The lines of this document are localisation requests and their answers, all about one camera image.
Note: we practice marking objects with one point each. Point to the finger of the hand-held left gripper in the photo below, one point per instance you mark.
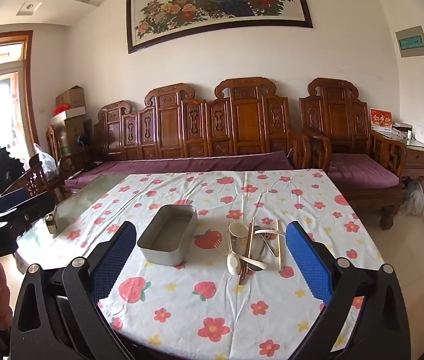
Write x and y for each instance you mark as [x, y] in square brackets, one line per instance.
[13, 197]
[35, 206]

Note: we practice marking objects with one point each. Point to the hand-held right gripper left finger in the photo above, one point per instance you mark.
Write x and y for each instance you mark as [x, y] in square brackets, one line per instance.
[116, 255]

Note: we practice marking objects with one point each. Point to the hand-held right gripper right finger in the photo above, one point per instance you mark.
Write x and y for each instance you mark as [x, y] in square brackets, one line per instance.
[307, 262]

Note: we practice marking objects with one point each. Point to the metal spoon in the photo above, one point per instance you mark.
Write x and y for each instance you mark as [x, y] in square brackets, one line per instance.
[271, 249]
[263, 249]

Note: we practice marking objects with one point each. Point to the rectangular metal tin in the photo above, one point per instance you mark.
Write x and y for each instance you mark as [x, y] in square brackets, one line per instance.
[159, 255]

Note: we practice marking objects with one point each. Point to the small cream spoon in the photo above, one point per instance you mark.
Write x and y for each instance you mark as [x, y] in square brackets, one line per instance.
[232, 264]
[255, 263]

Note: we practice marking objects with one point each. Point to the large cream spoon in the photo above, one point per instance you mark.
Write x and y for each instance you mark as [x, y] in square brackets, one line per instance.
[237, 234]

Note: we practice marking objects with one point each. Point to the person's left hand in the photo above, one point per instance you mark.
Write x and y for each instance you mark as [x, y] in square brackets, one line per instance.
[2, 292]

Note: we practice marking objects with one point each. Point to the dark wooden chair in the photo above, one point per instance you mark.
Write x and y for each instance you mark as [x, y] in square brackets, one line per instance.
[35, 183]

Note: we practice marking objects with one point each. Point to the small dark jar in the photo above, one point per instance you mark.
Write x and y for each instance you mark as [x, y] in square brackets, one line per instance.
[50, 225]

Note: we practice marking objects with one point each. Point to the clear plastic bag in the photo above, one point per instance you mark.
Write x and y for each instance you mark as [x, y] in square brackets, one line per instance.
[47, 161]

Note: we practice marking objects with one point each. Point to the black fan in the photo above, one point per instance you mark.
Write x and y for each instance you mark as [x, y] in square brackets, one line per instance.
[83, 140]

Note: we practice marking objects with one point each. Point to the flat white box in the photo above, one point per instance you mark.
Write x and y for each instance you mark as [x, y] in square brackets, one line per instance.
[69, 115]

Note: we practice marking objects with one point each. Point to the red artificial flowers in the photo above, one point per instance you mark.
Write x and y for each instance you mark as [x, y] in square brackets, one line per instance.
[62, 108]

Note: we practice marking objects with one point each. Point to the purple armchair cushion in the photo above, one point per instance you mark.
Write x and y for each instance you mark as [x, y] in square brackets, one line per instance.
[361, 172]

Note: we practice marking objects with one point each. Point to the floral strawberry tablecloth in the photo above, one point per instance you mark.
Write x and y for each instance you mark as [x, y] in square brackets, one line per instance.
[212, 307]

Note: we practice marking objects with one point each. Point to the grey plastic bag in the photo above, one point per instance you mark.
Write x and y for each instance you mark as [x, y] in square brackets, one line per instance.
[414, 197]

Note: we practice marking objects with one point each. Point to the carved wooden sofa bench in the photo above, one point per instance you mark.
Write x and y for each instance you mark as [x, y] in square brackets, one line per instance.
[170, 123]

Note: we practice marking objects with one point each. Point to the carved wooden armchair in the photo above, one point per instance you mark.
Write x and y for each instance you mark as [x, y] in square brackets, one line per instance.
[335, 116]

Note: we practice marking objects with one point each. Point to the wooden side table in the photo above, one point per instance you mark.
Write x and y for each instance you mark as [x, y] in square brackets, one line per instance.
[418, 157]

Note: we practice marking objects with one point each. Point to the red desk calendar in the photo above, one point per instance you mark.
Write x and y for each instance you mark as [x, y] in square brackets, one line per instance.
[380, 120]

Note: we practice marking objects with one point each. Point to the tissue box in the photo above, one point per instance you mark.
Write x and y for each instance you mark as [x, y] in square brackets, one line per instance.
[401, 129]

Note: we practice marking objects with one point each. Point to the square ceiling light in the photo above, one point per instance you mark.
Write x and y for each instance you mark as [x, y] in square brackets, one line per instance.
[29, 7]

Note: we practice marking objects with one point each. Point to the framed peacock painting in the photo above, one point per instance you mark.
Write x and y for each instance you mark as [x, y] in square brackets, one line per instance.
[215, 0]

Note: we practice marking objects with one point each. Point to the wooden door frame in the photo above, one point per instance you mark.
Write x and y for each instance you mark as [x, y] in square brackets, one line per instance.
[28, 82]

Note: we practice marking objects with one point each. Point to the grey wall panel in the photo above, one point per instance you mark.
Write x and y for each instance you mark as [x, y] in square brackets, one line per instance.
[412, 41]

